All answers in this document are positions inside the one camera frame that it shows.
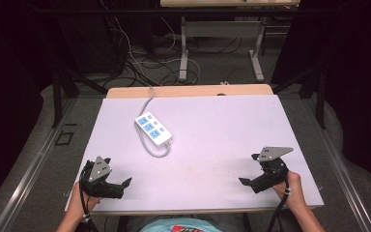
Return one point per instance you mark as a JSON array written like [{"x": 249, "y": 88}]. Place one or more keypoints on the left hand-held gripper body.
[{"x": 94, "y": 183}]

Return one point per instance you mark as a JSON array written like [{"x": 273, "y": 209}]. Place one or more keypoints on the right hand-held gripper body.
[{"x": 273, "y": 170}]

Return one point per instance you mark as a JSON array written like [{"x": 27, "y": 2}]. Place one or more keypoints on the person's left hand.
[{"x": 77, "y": 203}]

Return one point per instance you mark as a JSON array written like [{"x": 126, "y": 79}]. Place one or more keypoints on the person's right hand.
[{"x": 293, "y": 191}]

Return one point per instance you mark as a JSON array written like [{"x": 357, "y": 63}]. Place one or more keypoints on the white table cover board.
[{"x": 212, "y": 135}]

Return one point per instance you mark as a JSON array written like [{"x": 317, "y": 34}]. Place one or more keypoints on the white power strip blue sockets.
[{"x": 153, "y": 129}]

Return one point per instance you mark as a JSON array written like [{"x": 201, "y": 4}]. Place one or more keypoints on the person's light blue shirt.
[{"x": 180, "y": 225}]

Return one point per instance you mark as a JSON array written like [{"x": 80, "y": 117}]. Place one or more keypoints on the black metal stand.
[
  {"x": 58, "y": 96},
  {"x": 320, "y": 93}
]

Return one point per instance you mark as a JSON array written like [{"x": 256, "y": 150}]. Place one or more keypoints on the wooden table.
[{"x": 190, "y": 91}]

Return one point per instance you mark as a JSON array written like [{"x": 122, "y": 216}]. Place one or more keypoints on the white desk with metal legs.
[{"x": 222, "y": 29}]

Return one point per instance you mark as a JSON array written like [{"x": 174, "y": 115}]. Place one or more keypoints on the aluminium floor rail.
[
  {"x": 338, "y": 161},
  {"x": 29, "y": 174}
]

